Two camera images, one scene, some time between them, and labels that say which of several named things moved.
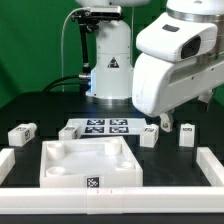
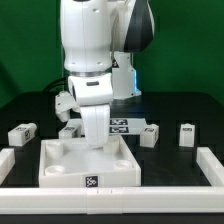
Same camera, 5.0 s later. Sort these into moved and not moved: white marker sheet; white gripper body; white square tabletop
Moved: white gripper body
Not moved: white square tabletop; white marker sheet
